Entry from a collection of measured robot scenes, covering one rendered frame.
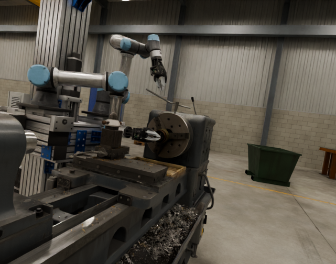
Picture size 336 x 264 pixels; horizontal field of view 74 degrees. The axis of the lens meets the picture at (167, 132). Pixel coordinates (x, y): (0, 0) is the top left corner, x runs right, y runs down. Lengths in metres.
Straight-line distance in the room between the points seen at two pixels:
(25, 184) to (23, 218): 1.44
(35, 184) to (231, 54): 11.02
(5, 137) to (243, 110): 11.11
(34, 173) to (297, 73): 11.21
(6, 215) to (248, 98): 11.26
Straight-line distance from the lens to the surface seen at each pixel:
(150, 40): 1.55
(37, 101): 1.55
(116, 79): 1.37
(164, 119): 1.54
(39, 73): 1.42
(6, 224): 0.58
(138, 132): 1.29
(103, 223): 0.72
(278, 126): 11.47
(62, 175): 1.01
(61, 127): 1.45
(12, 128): 0.57
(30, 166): 1.97
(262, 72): 11.76
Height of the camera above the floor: 1.18
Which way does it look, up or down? 3 degrees down
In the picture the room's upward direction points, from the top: 8 degrees clockwise
